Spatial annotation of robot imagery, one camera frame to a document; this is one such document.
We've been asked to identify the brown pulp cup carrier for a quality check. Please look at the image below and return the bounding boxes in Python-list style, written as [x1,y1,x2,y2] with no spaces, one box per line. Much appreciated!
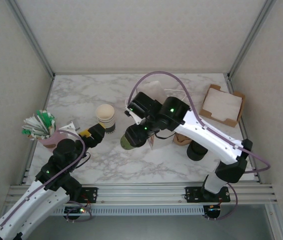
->
[172,131,192,147]

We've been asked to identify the cream dome-lid cup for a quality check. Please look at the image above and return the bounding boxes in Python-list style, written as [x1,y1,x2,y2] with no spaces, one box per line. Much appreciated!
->
[95,103,117,135]

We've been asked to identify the white patterned paper gift bag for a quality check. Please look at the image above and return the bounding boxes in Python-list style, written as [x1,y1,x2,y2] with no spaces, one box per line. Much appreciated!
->
[125,79,186,151]

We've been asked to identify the green paper coffee cup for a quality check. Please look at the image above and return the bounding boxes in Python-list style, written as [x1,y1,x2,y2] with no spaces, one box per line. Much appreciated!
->
[119,133,135,151]

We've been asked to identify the black plastic cup lid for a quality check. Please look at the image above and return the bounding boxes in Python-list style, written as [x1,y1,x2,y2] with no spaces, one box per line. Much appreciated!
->
[124,124,149,149]

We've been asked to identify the pink cup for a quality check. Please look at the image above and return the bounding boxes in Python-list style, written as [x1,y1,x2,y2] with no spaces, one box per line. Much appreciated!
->
[38,126,70,148]

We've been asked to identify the green sugar stick packet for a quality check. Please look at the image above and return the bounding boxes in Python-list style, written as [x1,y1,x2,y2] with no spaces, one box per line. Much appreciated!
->
[36,109,48,126]
[43,112,57,129]

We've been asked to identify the white sugar stick packet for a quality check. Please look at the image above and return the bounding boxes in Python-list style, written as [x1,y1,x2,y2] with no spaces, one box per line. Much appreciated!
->
[22,128,47,140]
[23,116,42,126]

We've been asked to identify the white paper liner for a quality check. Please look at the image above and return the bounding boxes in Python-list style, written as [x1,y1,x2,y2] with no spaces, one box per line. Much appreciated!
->
[202,87,243,122]

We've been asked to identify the small circuit board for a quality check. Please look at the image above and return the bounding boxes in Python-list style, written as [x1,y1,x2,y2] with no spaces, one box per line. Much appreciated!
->
[67,206,87,216]
[206,204,222,218]

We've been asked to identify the brown cardboard napkin box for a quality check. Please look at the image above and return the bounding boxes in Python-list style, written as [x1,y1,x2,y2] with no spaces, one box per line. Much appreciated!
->
[198,84,247,128]

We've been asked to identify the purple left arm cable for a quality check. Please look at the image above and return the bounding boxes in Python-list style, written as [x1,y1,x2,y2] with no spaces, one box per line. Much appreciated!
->
[0,129,93,240]

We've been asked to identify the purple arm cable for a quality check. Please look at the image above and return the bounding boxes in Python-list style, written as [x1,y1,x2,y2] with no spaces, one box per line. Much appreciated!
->
[127,71,272,221]
[0,129,93,240]

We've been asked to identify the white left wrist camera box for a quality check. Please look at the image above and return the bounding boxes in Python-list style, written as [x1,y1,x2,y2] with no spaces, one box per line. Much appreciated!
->
[58,119,82,134]

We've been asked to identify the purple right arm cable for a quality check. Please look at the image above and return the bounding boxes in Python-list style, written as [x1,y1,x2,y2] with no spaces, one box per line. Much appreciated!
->
[127,71,272,221]

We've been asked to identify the wide aluminium base rail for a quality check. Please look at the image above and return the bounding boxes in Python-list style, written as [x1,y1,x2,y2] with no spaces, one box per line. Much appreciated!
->
[6,183,279,208]

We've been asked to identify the white slotted cable duct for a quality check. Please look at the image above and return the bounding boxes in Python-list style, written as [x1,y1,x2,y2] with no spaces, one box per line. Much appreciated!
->
[52,205,205,216]

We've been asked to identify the aluminium frame post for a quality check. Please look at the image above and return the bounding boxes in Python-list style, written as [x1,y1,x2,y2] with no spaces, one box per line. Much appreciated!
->
[7,0,56,79]
[226,0,278,79]

